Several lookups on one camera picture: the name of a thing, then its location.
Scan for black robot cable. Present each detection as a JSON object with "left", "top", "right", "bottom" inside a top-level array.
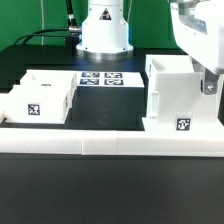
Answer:
[{"left": 13, "top": 0, "right": 83, "bottom": 46}]

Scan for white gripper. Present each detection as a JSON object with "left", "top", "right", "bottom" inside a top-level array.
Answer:
[{"left": 169, "top": 0, "right": 224, "bottom": 95}]

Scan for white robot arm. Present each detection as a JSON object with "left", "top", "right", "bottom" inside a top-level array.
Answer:
[{"left": 77, "top": 0, "right": 224, "bottom": 95}]

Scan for white fiducial marker sheet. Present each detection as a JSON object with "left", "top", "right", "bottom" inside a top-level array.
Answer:
[{"left": 77, "top": 71, "right": 144, "bottom": 88}]

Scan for white drawer box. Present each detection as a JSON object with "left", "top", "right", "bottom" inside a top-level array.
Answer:
[
  {"left": 4, "top": 85, "right": 70, "bottom": 124},
  {"left": 20, "top": 69, "right": 77, "bottom": 93}
]

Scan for white drawer cabinet housing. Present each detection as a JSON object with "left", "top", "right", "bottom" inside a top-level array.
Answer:
[{"left": 142, "top": 55, "right": 223, "bottom": 132}]

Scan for white U-shaped border fence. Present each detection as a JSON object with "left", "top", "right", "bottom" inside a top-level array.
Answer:
[{"left": 0, "top": 93, "right": 224, "bottom": 158}]

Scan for white front drawer box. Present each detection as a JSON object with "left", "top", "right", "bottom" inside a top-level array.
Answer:
[{"left": 4, "top": 85, "right": 70, "bottom": 124}]

